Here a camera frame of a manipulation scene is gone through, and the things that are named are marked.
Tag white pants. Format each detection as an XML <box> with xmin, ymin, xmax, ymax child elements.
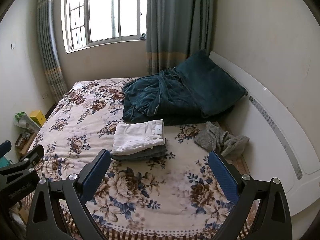
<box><xmin>111</xmin><ymin>119</ymin><xmax>165</xmax><ymax>156</ymax></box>

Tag green white plastic bag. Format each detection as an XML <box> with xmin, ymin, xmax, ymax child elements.
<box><xmin>14</xmin><ymin>112</ymin><xmax>41</xmax><ymax>134</ymax></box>

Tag white bed headboard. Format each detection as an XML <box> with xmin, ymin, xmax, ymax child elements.
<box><xmin>210</xmin><ymin>52</ymin><xmax>319</xmax><ymax>216</ymax></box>

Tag yellow box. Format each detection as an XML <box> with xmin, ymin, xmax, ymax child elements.
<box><xmin>29</xmin><ymin>110</ymin><xmax>47</xmax><ymax>127</ymax></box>

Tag floral bed blanket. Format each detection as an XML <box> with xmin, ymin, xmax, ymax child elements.
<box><xmin>33</xmin><ymin>78</ymin><xmax>234</xmax><ymax>239</ymax></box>

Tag grey crumpled garment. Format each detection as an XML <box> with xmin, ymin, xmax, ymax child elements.
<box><xmin>194</xmin><ymin>122</ymin><xmax>249</xmax><ymax>160</ymax></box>

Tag folded blue jeans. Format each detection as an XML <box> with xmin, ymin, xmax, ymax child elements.
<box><xmin>111</xmin><ymin>145</ymin><xmax>167</xmax><ymax>161</ymax></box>

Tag dark teal pillow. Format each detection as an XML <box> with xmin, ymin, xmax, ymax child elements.
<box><xmin>174</xmin><ymin>50</ymin><xmax>247</xmax><ymax>118</ymax></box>

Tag dark teal velvet robe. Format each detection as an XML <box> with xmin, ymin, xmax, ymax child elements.
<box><xmin>122</xmin><ymin>68</ymin><xmax>205</xmax><ymax>126</ymax></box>

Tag left grey-green curtain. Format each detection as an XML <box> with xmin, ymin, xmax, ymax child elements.
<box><xmin>36</xmin><ymin>0</ymin><xmax>67</xmax><ymax>103</ymax></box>

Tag grey-green curtain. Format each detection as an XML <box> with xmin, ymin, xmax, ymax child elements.
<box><xmin>146</xmin><ymin>0</ymin><xmax>214</xmax><ymax>74</ymax></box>
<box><xmin>36</xmin><ymin>0</ymin><xmax>67</xmax><ymax>103</ymax></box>

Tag right grey-green curtain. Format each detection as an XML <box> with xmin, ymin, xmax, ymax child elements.
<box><xmin>146</xmin><ymin>0</ymin><xmax>214</xmax><ymax>74</ymax></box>

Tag window with metal frame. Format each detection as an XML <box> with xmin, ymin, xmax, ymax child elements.
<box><xmin>61</xmin><ymin>0</ymin><xmax>147</xmax><ymax>53</ymax></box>

